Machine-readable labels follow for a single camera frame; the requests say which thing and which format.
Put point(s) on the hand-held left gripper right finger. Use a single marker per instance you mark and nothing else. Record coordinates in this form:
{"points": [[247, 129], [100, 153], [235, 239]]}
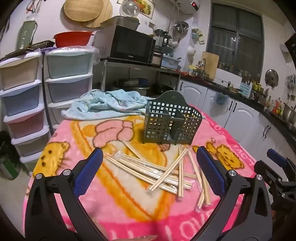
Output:
{"points": [[210, 171]]}

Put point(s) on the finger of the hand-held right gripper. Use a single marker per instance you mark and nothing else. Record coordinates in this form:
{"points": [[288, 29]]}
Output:
{"points": [[262, 168], [276, 157]]}

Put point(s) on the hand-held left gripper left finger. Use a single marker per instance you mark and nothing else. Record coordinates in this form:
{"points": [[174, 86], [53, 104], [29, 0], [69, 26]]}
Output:
{"points": [[89, 171]]}

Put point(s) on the pile of wooden chopsticks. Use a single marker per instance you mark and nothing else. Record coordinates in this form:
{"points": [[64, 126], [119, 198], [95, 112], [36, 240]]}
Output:
{"points": [[150, 175]]}

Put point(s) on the green plastic utensil basket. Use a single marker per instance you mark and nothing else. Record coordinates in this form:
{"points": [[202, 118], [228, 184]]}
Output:
{"points": [[161, 120]]}

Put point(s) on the hanging metal utensils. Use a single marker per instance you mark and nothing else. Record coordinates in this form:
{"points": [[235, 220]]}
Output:
{"points": [[291, 83]]}

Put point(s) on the person's left hand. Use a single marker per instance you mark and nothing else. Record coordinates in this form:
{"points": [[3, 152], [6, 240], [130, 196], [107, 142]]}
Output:
{"points": [[148, 238]]}

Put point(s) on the black kitchen countertop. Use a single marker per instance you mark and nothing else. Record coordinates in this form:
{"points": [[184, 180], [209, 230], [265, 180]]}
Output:
{"points": [[268, 113]]}

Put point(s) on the pink printed blanket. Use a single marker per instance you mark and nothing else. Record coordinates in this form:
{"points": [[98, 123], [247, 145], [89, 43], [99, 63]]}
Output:
{"points": [[115, 208]]}

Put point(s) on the large steel stockpot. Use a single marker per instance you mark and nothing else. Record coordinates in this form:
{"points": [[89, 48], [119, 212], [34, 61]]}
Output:
{"points": [[290, 113]]}

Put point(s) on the cluster of sauce bottles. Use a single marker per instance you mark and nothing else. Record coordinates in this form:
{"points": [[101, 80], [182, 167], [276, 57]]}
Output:
{"points": [[276, 105]]}

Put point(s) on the small blue hanging basket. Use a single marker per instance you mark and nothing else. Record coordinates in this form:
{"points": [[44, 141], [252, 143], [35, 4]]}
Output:
{"points": [[221, 99]]}

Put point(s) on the light blue towel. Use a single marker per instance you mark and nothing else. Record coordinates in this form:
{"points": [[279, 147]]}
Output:
{"points": [[108, 99]]}

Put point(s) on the light blue knife holder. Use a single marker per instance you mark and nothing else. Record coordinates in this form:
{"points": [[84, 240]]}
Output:
{"points": [[245, 87]]}

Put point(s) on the white kitchen cabinets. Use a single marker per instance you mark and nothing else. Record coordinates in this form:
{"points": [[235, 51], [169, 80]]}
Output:
{"points": [[192, 95]]}

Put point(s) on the hanging steel pot lid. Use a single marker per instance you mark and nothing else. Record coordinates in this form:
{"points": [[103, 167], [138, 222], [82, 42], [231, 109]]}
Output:
{"points": [[271, 77]]}

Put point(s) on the bowl of vegetables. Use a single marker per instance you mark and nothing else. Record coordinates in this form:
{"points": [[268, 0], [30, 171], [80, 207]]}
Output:
{"points": [[233, 89]]}

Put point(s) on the green grey plastic drawer unit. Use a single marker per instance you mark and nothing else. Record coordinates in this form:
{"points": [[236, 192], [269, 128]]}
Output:
{"points": [[69, 85]]}

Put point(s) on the row of spice jars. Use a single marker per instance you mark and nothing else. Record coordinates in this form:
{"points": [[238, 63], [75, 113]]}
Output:
{"points": [[242, 73]]}

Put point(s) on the white rectangular box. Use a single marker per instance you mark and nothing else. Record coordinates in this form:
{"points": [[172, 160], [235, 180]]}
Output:
{"points": [[227, 77]]}

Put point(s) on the black frying pan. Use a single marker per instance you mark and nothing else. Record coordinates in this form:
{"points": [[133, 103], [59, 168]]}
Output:
{"points": [[164, 88]]}

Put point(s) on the stainless steel pot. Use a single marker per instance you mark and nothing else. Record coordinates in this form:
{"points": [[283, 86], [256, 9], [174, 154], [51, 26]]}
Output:
{"points": [[140, 90]]}

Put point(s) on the beige blue pink drawer unit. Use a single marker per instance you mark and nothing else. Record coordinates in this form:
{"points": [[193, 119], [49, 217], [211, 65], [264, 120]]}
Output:
{"points": [[20, 102]]}

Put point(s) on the yellow lidded jar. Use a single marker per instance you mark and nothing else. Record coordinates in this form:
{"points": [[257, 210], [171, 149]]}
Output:
{"points": [[192, 69]]}

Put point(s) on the wooden cutting board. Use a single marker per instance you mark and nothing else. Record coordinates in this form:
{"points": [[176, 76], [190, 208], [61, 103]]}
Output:
{"points": [[211, 64]]}

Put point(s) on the metal sink faucet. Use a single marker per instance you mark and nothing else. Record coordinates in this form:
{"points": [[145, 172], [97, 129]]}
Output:
{"points": [[203, 62]]}

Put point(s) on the black range hood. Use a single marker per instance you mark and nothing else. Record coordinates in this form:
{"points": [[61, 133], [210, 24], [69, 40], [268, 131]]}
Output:
{"points": [[291, 44]]}

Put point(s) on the light blue dish drainer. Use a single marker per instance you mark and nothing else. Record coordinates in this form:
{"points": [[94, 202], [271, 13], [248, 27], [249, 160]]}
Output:
{"points": [[170, 62]]}

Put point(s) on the metal shelf rack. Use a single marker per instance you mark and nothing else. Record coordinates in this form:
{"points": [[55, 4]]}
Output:
{"points": [[138, 66]]}

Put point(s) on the white ceramic pitcher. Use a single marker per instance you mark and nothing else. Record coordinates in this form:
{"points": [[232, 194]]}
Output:
{"points": [[190, 53]]}

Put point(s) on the white storage canister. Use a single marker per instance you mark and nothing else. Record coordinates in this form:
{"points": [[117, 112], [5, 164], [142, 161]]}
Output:
{"points": [[157, 59]]}

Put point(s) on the dark framed window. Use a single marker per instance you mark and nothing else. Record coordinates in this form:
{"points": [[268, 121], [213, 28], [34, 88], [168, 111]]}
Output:
{"points": [[231, 41]]}

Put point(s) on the red plastic basin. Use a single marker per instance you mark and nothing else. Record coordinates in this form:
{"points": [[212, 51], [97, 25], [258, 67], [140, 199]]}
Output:
{"points": [[72, 39]]}

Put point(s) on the black microwave oven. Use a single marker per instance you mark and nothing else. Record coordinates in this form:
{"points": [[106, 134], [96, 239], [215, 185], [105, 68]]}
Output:
{"points": [[129, 44]]}

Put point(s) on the black plastic tray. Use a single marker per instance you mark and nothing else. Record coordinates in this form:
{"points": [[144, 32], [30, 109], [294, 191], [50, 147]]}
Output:
{"points": [[37, 45]]}

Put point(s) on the black blender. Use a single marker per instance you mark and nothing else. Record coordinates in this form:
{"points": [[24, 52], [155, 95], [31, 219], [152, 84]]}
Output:
{"points": [[161, 39]]}

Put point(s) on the hanging stainless steel bowl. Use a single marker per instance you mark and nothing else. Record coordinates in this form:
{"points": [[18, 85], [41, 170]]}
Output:
{"points": [[180, 27]]}

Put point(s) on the pale green water jug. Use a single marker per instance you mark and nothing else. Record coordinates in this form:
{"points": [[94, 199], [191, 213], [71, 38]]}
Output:
{"points": [[27, 34]]}

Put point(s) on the grey plastic tub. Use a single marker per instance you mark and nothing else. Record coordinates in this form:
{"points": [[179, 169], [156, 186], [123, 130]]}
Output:
{"points": [[122, 23]]}

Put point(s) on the round wooden board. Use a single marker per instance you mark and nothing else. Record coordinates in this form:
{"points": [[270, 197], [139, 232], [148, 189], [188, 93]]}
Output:
{"points": [[105, 14]]}

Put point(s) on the round woven bamboo tray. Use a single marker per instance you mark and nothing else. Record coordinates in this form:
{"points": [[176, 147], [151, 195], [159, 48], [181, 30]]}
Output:
{"points": [[81, 10]]}

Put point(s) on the clear glass bowl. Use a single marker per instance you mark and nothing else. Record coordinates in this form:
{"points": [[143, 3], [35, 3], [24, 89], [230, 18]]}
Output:
{"points": [[129, 8]]}

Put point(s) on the white water heater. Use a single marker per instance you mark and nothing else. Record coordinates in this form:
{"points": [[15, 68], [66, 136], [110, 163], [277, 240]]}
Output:
{"points": [[182, 4]]}

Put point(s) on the hanging wall organizer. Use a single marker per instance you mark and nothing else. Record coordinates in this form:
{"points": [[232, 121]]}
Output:
{"points": [[197, 36]]}

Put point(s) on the wall power socket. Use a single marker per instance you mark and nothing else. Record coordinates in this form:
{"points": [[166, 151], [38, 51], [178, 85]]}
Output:
{"points": [[151, 25]]}

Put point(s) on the small fruit wall poster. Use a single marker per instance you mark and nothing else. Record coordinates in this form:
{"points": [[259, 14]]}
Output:
{"points": [[146, 8]]}

